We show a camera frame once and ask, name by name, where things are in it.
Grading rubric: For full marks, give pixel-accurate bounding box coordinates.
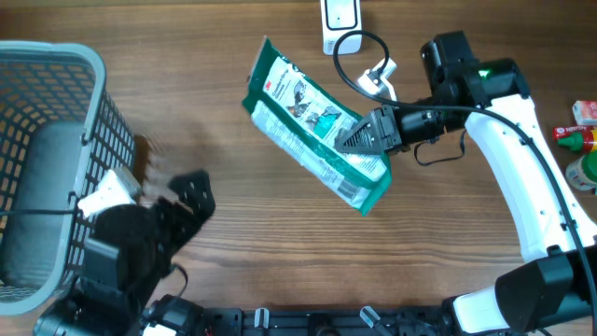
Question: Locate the green 3M gloves packet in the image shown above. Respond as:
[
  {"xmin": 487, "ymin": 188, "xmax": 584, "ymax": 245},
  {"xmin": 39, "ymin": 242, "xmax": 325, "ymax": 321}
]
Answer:
[{"xmin": 242, "ymin": 37, "xmax": 392, "ymax": 216}]

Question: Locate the red Nescafe stick sachet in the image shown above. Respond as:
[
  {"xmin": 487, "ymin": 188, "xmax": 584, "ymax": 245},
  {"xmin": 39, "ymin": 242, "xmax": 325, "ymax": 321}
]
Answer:
[{"xmin": 552, "ymin": 125, "xmax": 596, "ymax": 141}]

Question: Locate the red white small box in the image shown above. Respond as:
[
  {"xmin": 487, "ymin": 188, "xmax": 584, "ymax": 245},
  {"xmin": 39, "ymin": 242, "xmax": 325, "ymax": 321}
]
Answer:
[{"xmin": 572, "ymin": 101, "xmax": 597, "ymax": 126}]

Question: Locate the yellow bottle green cap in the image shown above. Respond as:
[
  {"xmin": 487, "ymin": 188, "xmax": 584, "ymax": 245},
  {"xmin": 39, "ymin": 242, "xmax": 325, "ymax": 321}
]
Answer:
[{"xmin": 557, "ymin": 130, "xmax": 596, "ymax": 153}]

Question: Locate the green lid small jar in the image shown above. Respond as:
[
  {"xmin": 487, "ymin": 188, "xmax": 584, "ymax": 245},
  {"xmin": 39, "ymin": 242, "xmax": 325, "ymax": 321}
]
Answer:
[{"xmin": 565, "ymin": 152, "xmax": 596, "ymax": 191}]

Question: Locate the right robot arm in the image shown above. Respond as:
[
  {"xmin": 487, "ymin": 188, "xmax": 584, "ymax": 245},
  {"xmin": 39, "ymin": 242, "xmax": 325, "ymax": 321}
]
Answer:
[{"xmin": 335, "ymin": 31, "xmax": 596, "ymax": 335}]

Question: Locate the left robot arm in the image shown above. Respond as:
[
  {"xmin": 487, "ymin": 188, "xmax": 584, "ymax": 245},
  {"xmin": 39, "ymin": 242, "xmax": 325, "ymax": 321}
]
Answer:
[{"xmin": 33, "ymin": 170, "xmax": 215, "ymax": 335}]

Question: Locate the white barcode scanner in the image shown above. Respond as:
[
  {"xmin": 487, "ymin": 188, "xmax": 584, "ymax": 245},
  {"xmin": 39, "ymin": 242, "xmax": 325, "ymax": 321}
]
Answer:
[{"xmin": 320, "ymin": 0, "xmax": 362, "ymax": 56}]

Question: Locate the grey plastic mesh basket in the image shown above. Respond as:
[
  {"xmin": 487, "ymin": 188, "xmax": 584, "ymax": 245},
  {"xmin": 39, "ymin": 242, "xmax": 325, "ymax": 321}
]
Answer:
[{"xmin": 1, "ymin": 41, "xmax": 135, "ymax": 315}]

